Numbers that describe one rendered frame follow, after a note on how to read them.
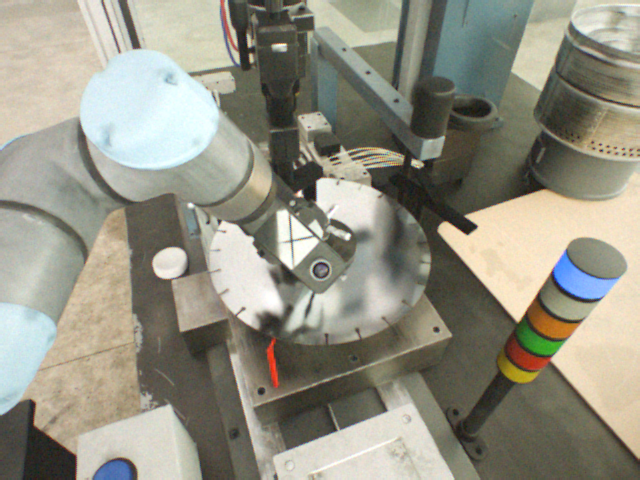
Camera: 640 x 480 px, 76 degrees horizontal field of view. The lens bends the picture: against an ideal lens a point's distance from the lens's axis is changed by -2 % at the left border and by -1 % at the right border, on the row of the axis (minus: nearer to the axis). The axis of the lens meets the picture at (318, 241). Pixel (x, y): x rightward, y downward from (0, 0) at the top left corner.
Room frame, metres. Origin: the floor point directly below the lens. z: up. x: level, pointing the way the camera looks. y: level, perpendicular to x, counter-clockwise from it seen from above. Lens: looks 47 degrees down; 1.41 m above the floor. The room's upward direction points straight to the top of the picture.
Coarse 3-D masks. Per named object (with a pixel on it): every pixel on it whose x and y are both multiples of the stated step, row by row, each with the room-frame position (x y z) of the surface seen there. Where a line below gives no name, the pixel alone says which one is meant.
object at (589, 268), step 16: (576, 240) 0.24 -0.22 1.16; (592, 240) 0.24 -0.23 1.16; (576, 256) 0.22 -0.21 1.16; (592, 256) 0.22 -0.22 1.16; (608, 256) 0.22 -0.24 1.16; (560, 272) 0.22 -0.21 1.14; (576, 272) 0.21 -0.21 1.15; (592, 272) 0.21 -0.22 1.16; (608, 272) 0.21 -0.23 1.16; (624, 272) 0.21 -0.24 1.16; (576, 288) 0.21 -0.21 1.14; (592, 288) 0.20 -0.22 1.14; (608, 288) 0.20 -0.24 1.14
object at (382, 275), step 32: (320, 192) 0.55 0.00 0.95; (352, 192) 0.55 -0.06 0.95; (224, 224) 0.47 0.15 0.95; (352, 224) 0.47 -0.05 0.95; (384, 224) 0.47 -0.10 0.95; (416, 224) 0.47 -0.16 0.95; (224, 256) 0.41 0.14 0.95; (256, 256) 0.41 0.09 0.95; (384, 256) 0.41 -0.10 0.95; (416, 256) 0.41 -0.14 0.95; (224, 288) 0.35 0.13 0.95; (256, 288) 0.35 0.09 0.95; (288, 288) 0.35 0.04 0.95; (352, 288) 0.35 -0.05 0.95; (384, 288) 0.35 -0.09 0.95; (416, 288) 0.35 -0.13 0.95; (256, 320) 0.30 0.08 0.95; (288, 320) 0.30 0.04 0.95; (320, 320) 0.30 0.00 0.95; (352, 320) 0.30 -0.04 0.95
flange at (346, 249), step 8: (336, 224) 0.46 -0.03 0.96; (344, 224) 0.46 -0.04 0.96; (352, 232) 0.45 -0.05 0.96; (328, 240) 0.41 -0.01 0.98; (336, 240) 0.43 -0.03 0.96; (344, 240) 0.43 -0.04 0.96; (352, 240) 0.43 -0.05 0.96; (336, 248) 0.41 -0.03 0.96; (344, 248) 0.41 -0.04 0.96; (352, 248) 0.41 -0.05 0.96; (344, 256) 0.40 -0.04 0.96; (352, 256) 0.40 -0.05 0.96
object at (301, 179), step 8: (272, 48) 0.46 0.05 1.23; (280, 48) 0.46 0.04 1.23; (280, 168) 0.48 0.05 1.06; (288, 168) 0.48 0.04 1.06; (304, 168) 0.52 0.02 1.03; (312, 168) 0.52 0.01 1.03; (320, 168) 0.52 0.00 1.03; (280, 176) 0.48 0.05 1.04; (288, 176) 0.47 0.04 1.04; (296, 176) 0.50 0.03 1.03; (304, 176) 0.50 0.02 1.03; (312, 176) 0.50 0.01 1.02; (320, 176) 0.52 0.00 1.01; (288, 184) 0.47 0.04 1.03; (296, 184) 0.48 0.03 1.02; (304, 184) 0.49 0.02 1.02; (312, 184) 0.50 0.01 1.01; (296, 192) 0.48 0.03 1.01; (304, 192) 0.50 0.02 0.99; (312, 192) 0.50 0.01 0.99
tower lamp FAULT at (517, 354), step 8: (512, 336) 0.23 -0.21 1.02; (512, 344) 0.22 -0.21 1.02; (512, 352) 0.22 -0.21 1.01; (520, 352) 0.21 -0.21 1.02; (528, 352) 0.21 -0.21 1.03; (512, 360) 0.21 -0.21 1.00; (520, 360) 0.21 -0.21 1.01; (528, 360) 0.20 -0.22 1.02; (536, 360) 0.20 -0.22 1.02; (544, 360) 0.20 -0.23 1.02; (528, 368) 0.20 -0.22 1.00; (536, 368) 0.20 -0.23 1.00
